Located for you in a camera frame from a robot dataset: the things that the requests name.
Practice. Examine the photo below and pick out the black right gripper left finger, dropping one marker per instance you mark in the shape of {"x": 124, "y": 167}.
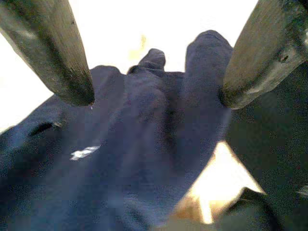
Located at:
{"x": 43, "y": 36}

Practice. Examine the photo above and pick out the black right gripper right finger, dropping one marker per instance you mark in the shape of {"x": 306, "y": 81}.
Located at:
{"x": 264, "y": 43}

